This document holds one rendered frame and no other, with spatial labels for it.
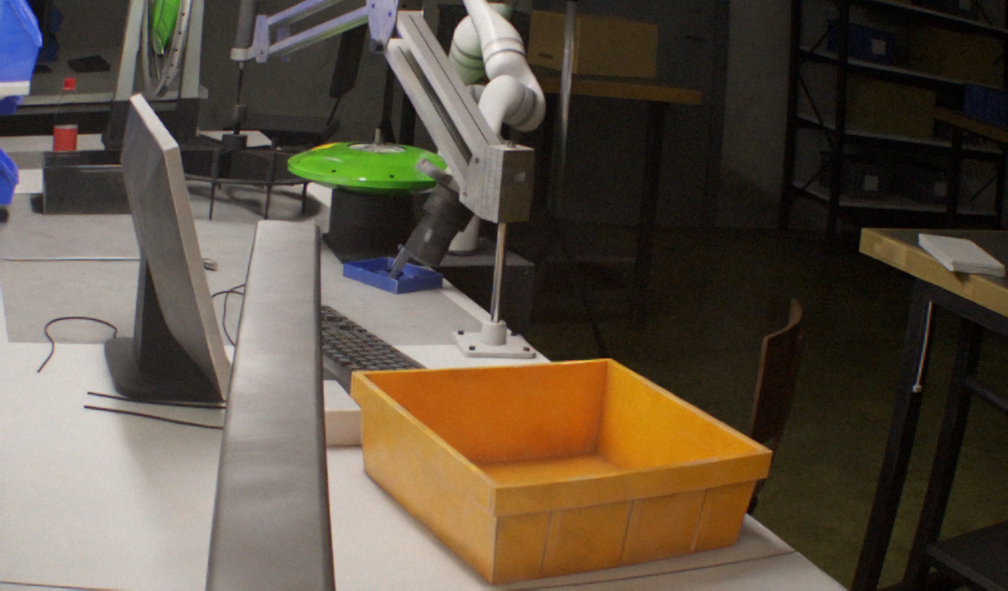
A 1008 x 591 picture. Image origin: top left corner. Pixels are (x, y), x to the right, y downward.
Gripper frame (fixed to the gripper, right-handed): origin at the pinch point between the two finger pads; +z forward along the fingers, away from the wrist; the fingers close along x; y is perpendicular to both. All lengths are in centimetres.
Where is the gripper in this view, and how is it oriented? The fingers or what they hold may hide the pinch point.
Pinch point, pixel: (387, 284)
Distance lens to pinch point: 249.7
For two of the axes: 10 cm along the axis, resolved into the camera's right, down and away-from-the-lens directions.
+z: -5.2, 8.5, 0.6
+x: -2.9, -2.4, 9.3
